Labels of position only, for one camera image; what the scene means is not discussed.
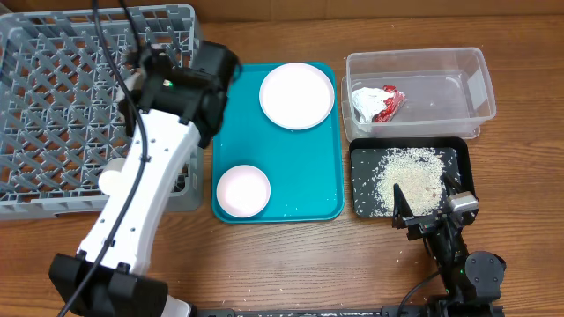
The teal plastic tray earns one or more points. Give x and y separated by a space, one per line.
304 167

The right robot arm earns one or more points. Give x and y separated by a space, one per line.
472 281

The white paper cup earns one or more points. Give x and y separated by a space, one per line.
110 178

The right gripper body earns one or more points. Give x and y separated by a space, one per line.
426 224

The clear plastic container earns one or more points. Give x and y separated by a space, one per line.
448 92

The rice pile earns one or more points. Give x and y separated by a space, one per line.
418 172

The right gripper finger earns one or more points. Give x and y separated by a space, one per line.
401 209
452 186

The black waste tray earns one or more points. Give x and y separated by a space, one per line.
456 143

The large white plate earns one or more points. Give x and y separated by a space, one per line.
296 96

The grey dishwasher rack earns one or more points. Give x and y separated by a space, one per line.
60 122

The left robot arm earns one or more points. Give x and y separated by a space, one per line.
176 111

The small pink-rimmed plate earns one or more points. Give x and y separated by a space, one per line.
243 191

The red wrapper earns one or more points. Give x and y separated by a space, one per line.
392 104

